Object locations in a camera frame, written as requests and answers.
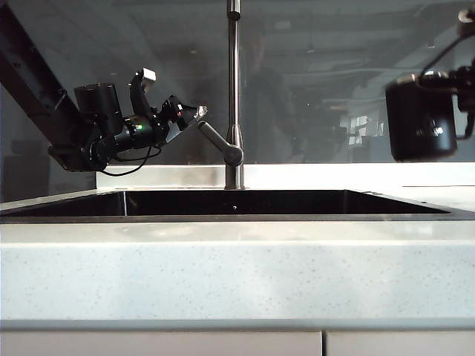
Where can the wide beige cabinet door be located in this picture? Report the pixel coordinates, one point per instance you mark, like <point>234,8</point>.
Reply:
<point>148,345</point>

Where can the black mug with steel rim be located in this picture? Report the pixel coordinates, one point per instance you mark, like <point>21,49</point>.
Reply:
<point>419,122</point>

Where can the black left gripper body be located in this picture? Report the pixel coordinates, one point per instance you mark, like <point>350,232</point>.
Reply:
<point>172,115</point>

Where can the left gripper clear-tipped finger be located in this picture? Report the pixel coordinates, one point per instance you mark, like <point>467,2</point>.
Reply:
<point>194,112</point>

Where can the black rectangular sink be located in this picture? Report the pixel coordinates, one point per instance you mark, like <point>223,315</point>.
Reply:
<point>259,203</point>

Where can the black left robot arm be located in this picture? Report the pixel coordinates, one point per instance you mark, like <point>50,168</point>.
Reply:
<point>37,100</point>

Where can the narrow beige cabinet door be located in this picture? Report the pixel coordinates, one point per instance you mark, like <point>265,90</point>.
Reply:
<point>401,345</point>

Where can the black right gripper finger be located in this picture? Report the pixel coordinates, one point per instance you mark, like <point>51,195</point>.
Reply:
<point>436,78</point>

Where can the stainless steel faucet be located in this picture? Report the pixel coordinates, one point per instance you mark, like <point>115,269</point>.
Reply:
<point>234,74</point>

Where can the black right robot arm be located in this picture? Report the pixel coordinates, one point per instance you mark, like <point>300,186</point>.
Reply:
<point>467,16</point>

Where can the left wrist camera white-topped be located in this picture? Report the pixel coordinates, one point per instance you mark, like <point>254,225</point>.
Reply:
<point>143,87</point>

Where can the left gripper grey-padded finger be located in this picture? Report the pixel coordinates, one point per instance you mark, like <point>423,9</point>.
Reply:
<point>178,131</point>

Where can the white counter upstand ledge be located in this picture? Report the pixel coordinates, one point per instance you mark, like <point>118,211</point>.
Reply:
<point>315,174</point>

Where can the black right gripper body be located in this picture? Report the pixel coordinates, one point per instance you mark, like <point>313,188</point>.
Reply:
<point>465,87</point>

